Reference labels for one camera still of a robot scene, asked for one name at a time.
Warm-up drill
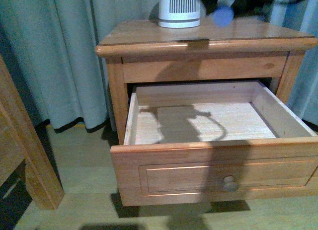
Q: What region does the wooden bed frame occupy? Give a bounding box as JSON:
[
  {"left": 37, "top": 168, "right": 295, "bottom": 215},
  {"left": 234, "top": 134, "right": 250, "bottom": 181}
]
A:
[{"left": 0, "top": 60, "right": 64, "bottom": 210}]

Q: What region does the wooden nightstand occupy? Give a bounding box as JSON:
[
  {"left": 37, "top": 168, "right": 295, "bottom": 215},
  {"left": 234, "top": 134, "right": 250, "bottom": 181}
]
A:
[{"left": 95, "top": 18, "right": 318, "bottom": 144}]

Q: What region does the wooden drawer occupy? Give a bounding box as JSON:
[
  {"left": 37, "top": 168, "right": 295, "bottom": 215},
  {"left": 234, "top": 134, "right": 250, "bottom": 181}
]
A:
[{"left": 111, "top": 81, "right": 318, "bottom": 206}]

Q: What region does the grey curtain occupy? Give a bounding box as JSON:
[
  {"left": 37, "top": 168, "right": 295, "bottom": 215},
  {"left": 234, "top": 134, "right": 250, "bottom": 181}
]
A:
[{"left": 0, "top": 0, "right": 318, "bottom": 134}]

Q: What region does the white air purifier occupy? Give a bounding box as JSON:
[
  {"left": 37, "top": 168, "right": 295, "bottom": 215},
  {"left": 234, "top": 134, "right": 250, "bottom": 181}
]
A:
[{"left": 158, "top": 0, "right": 200, "bottom": 28}]

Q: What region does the white medicine bottle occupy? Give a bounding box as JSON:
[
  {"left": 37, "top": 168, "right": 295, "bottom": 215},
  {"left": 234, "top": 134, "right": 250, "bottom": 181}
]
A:
[{"left": 212, "top": 5, "right": 234, "bottom": 27}]

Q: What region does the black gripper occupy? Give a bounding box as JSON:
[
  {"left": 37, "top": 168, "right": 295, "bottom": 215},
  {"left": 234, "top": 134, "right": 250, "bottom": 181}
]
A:
[{"left": 200, "top": 0, "right": 275, "bottom": 15}]

